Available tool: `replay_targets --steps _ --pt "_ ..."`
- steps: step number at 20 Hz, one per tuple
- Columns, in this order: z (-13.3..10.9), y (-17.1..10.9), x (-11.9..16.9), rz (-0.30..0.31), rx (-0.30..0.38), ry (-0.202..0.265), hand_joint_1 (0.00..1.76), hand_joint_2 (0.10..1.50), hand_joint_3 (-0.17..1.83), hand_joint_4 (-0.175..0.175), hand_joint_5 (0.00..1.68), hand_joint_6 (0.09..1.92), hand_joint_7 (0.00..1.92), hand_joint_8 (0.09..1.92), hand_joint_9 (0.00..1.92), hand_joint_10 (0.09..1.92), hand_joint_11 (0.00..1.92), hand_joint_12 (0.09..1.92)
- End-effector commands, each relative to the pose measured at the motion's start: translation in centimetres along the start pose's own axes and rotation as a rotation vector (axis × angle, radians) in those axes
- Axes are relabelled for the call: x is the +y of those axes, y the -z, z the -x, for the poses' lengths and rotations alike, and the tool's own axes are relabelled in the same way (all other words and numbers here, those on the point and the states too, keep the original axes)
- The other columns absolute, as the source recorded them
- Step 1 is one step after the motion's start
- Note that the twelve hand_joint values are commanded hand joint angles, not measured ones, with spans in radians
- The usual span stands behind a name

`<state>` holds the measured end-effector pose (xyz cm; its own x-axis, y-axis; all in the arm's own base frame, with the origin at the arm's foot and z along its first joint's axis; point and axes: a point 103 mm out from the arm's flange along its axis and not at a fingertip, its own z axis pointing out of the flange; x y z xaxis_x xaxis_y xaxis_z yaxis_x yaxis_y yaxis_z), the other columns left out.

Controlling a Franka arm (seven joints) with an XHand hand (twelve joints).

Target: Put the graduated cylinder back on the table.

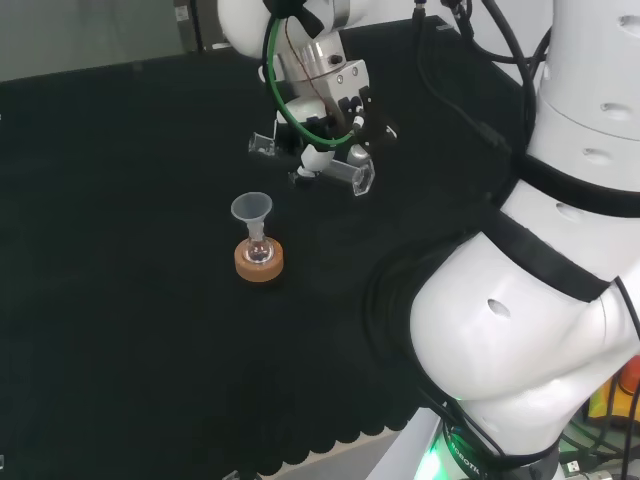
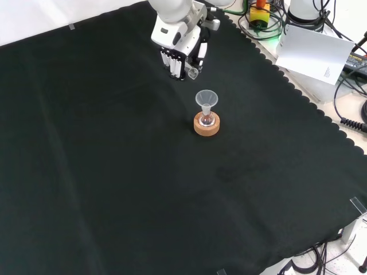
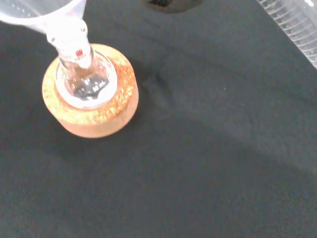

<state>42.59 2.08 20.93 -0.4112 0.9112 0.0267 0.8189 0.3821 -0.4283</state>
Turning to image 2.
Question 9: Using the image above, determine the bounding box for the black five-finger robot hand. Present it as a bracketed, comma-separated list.
[159, 26, 212, 81]

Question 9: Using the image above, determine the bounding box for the clear graduated cylinder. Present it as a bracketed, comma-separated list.
[186, 66, 200, 81]

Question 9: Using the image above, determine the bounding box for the clear plastic funnel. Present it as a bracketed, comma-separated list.
[195, 89, 220, 112]

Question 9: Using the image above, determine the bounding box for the round-bottom glass flask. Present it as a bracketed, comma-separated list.
[199, 104, 216, 128]

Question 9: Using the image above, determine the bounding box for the yellow stop button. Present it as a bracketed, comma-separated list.
[248, 0, 271, 30]

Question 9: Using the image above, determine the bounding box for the pale white board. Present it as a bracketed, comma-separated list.
[275, 23, 356, 86]

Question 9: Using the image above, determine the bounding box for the black table cloth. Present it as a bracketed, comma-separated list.
[0, 0, 367, 275]

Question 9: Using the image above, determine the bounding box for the black power adapter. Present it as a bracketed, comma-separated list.
[343, 52, 367, 76]

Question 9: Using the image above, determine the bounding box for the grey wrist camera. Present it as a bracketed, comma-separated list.
[204, 18, 221, 32]

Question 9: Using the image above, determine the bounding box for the cork ring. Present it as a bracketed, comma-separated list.
[193, 112, 221, 137]

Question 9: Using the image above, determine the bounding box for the black looped cable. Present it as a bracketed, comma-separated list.
[237, 0, 287, 40]

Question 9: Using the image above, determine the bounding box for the black thin cable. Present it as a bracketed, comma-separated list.
[332, 73, 367, 121]

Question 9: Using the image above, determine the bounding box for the black coiled cable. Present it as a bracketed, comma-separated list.
[339, 117, 367, 132]

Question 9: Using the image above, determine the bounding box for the black cable bundle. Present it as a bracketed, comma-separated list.
[277, 239, 358, 275]

